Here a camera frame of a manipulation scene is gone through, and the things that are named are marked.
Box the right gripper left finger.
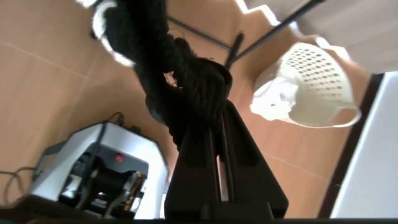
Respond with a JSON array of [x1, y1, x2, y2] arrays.
[[164, 129, 220, 218]]

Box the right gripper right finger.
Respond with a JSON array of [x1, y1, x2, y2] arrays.
[[221, 99, 289, 218]]

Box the black shorts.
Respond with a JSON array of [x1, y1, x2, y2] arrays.
[[104, 0, 233, 150]]

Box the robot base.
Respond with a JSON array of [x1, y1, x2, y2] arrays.
[[0, 122, 170, 220]]

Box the white laundry basket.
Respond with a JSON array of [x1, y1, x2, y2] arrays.
[[253, 42, 362, 129]]

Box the black clothes rack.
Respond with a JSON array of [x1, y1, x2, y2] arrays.
[[166, 0, 326, 71]]

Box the white garment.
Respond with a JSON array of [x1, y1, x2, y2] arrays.
[[249, 77, 299, 122]]

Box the beige curtain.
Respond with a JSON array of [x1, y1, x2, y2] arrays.
[[244, 0, 398, 74]]

